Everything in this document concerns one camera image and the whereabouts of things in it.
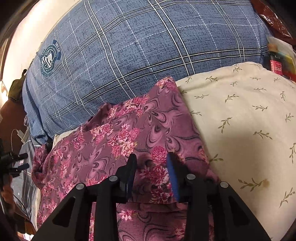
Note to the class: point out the cream leaf-print pillow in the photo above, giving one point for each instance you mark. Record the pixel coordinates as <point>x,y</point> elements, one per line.
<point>245,116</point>

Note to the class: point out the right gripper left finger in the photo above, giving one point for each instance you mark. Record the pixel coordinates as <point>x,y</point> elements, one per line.
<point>70,220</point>

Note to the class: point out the white phone charger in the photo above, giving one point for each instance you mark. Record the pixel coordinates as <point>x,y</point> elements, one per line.
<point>22,135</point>

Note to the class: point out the olive green cloth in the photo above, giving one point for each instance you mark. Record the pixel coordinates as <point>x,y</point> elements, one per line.
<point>15,91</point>

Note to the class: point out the red box clutter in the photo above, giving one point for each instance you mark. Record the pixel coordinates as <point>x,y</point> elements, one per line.
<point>281,58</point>

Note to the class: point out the red plastic bag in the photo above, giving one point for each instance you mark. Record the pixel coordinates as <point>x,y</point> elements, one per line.
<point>275,23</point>

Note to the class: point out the purple floral shirt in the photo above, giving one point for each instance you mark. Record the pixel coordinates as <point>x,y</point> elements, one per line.
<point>149,126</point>

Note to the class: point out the blue plaid quilt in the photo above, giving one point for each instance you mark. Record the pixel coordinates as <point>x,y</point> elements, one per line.
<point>112,51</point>

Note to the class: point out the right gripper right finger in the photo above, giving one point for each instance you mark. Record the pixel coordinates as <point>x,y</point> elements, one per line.
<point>232,218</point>

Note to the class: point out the grey star-print pillow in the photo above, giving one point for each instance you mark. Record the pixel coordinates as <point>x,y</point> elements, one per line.
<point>27,195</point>

